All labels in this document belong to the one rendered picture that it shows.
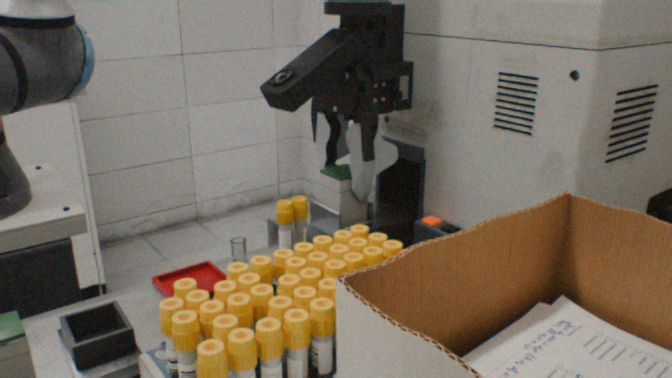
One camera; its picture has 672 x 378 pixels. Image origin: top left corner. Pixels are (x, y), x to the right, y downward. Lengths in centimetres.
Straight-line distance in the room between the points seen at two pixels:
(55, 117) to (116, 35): 78
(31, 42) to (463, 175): 57
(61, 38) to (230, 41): 220
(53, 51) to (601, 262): 70
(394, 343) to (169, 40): 266
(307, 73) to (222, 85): 247
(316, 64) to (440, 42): 15
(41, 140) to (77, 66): 127
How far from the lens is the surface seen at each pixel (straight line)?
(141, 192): 296
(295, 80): 54
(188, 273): 65
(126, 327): 51
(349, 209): 63
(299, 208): 54
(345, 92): 59
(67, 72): 87
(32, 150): 214
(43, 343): 59
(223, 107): 303
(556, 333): 46
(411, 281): 37
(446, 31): 62
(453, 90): 62
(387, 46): 62
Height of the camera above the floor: 118
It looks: 20 degrees down
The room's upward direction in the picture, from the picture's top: straight up
